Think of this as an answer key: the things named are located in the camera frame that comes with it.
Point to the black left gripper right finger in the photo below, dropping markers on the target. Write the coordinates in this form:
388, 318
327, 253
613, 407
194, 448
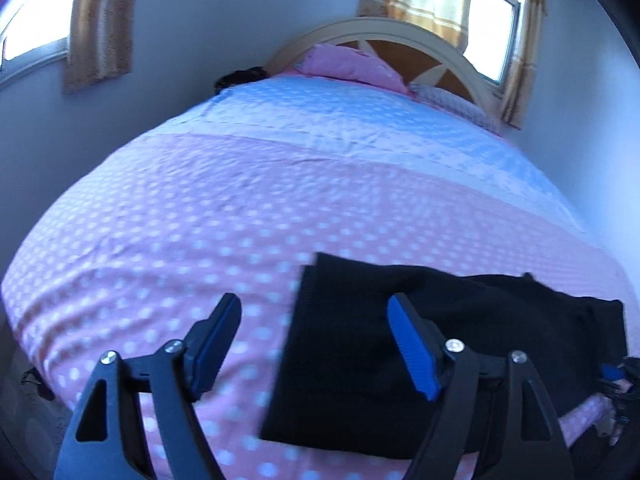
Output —
523, 438

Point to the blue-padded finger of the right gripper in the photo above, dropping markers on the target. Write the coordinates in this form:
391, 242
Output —
612, 372

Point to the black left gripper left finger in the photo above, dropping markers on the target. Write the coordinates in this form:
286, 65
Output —
105, 438

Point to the orange curtain at left window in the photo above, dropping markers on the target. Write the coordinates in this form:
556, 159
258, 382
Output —
100, 44

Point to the left wall window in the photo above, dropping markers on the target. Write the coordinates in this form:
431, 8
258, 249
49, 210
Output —
33, 34

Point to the orange curtain right of headboard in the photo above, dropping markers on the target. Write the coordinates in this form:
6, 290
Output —
523, 64

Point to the black bag beside bed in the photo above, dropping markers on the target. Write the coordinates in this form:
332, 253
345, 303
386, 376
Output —
238, 77

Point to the striped pillow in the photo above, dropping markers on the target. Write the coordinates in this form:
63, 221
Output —
456, 105

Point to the pink pillow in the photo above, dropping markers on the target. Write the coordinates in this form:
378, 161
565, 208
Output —
349, 64

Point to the cream and wood headboard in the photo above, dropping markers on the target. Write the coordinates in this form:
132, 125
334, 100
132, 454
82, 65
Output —
417, 56

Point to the pink and blue polka-dot bedspread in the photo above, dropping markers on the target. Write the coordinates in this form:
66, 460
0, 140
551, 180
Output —
237, 195

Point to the person's right hand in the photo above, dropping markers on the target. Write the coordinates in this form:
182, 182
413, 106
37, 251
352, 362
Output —
611, 424

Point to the window behind headboard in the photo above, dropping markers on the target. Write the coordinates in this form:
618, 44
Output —
493, 25

